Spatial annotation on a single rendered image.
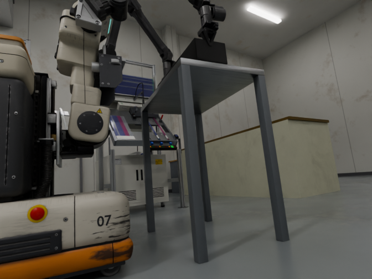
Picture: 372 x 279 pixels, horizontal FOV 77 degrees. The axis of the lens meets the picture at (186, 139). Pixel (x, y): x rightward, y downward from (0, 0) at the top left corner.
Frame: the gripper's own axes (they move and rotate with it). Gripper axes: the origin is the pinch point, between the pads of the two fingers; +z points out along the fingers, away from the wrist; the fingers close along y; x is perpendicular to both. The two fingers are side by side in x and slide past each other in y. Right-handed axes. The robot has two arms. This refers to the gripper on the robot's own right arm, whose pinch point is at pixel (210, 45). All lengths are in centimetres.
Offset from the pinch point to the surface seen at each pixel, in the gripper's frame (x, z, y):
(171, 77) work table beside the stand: 19.0, 15.8, 6.7
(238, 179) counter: -142, 69, 179
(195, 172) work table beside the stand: 18, 61, -6
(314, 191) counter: -177, 90, 94
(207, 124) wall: -286, -87, 476
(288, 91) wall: -584, -191, 430
